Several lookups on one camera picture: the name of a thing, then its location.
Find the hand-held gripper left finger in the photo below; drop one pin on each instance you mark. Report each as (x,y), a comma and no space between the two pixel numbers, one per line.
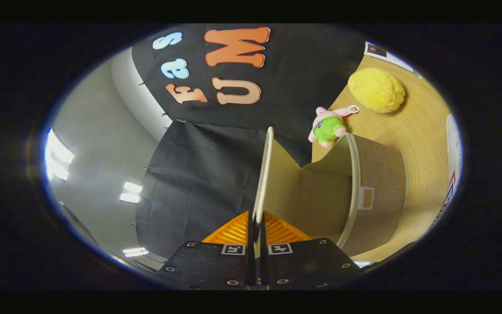
(251,261)

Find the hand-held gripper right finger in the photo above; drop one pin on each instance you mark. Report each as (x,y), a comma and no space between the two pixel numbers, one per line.
(263,266)

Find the beige fabric storage box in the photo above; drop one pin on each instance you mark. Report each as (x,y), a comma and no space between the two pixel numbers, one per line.
(381,183)

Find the white canvas shoe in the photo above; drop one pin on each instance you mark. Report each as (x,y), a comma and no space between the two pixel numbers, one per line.
(453,148)

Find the pink and green plush toy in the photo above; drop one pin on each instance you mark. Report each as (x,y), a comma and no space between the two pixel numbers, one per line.
(327,128)

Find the yellow fuzzy plush toy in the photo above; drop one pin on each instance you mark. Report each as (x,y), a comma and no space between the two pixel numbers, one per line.
(377,89)

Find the white book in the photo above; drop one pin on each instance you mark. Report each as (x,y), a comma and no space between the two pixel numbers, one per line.
(390,56)

